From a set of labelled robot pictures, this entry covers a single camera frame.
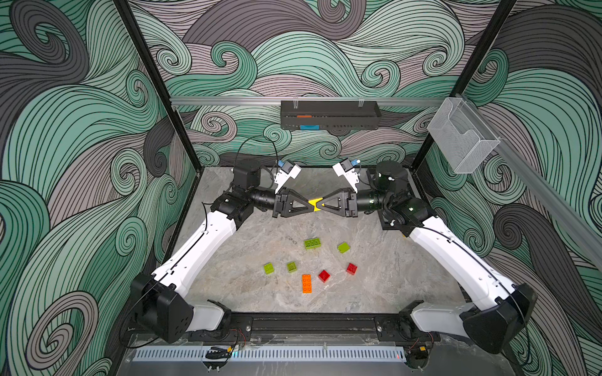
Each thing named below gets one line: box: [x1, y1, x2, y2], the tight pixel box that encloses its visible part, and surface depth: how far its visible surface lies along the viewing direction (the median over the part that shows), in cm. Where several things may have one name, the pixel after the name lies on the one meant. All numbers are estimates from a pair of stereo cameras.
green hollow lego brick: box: [286, 261, 298, 273], surface depth 87 cm
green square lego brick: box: [337, 242, 351, 254], surface depth 94 cm
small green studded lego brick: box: [263, 262, 276, 275], surface depth 87 cm
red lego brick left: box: [318, 269, 331, 283], surface depth 85 cm
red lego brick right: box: [345, 262, 359, 276], surface depth 87 cm
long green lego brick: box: [304, 238, 322, 250], surface depth 94 cm
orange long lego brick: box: [301, 274, 313, 294], surface depth 85 cm
